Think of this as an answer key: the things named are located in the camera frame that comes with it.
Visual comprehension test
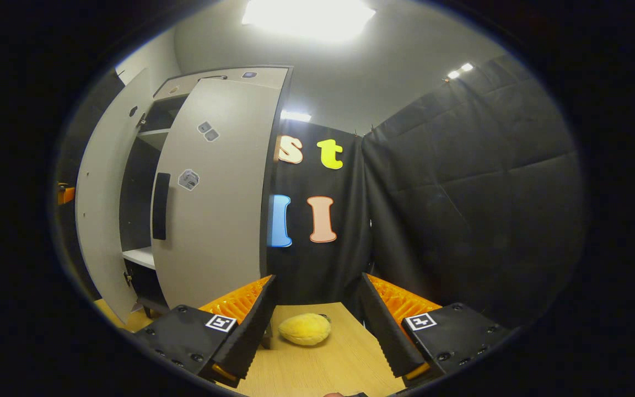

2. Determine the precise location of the yellow plush lemon toy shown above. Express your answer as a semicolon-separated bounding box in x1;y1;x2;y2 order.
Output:
278;313;332;346

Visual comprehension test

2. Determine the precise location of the light grey cabinet drawer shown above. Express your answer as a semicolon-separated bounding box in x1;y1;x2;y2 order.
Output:
153;66;290;101

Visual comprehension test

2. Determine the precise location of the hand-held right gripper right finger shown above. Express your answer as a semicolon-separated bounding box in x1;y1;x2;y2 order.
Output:
359;272;512;387

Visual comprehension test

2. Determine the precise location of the black door handle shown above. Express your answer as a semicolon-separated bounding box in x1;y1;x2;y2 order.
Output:
152;172;171;240

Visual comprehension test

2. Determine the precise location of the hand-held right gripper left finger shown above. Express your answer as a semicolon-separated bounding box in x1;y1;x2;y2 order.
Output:
133;274;279;388

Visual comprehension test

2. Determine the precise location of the grey white cabinet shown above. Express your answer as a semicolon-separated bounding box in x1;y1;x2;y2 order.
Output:
119;65;294;320

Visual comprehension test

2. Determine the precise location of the light grey cabinet door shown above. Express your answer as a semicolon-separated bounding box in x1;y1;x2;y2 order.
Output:
75;67;155;325
151;77;288;309

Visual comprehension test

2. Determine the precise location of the black backdrop cloth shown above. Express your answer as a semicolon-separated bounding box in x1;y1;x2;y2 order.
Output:
53;52;588;331

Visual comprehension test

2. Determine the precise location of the large ceiling light panel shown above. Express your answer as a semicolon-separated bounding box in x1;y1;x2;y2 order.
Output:
241;0;376;44

